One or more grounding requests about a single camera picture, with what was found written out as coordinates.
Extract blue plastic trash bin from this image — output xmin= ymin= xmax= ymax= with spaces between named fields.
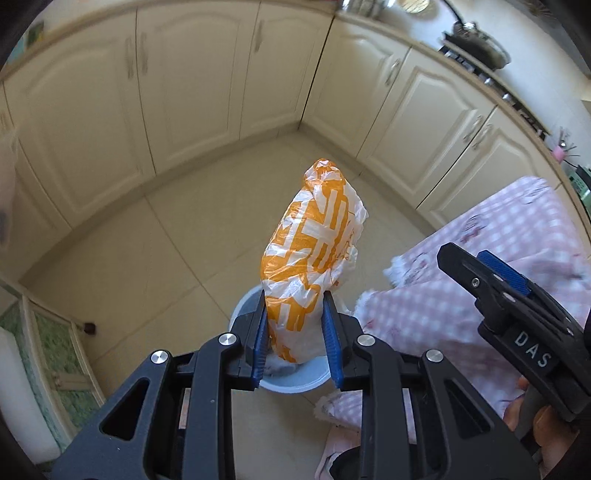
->
xmin=228 ymin=286 xmax=331 ymax=394

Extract stainless steel steamer pot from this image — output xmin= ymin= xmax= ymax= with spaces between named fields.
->
xmin=339 ymin=0 xmax=392 ymax=19

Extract pink utensil holder cup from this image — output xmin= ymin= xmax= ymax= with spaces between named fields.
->
xmin=552 ymin=141 xmax=569 ymax=163

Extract cream lower kitchen cabinets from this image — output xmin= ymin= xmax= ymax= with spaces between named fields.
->
xmin=1 ymin=1 xmax=590 ymax=279

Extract black frying pan with lid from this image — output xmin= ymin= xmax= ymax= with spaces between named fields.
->
xmin=442 ymin=0 xmax=511 ymax=71

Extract black gas stove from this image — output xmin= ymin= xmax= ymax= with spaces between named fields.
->
xmin=439 ymin=39 xmax=551 ymax=141

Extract orange white plastic bag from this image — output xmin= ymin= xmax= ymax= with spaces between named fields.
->
xmin=260 ymin=158 xmax=369 ymax=364

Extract person's right hand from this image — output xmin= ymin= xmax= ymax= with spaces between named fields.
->
xmin=503 ymin=376 xmax=579 ymax=479

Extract green electric cooker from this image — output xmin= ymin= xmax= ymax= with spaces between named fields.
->
xmin=570 ymin=165 xmax=591 ymax=200

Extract pink checkered bear tablecloth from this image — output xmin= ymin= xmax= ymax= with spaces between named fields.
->
xmin=317 ymin=177 xmax=590 ymax=479

